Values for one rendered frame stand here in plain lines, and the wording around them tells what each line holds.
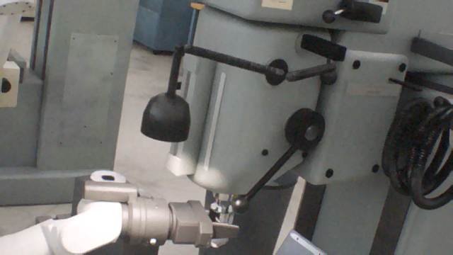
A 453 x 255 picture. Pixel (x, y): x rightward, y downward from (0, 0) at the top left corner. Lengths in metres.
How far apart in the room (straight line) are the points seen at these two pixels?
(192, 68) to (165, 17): 7.41
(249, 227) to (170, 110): 2.30
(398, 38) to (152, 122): 0.51
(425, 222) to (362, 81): 0.38
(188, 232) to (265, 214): 2.02
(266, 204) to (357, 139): 1.97
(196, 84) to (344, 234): 0.61
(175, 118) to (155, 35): 7.55
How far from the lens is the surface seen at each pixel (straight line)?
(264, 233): 3.23
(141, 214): 1.13
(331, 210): 1.51
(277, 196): 3.14
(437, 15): 1.28
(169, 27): 8.50
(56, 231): 1.11
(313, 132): 1.08
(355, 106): 1.15
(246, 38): 1.00
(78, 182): 1.60
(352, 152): 1.19
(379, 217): 1.41
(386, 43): 1.18
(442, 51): 1.19
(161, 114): 0.91
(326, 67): 0.96
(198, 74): 1.03
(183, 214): 1.17
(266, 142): 1.06
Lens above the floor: 1.75
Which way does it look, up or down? 17 degrees down
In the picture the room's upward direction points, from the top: 11 degrees clockwise
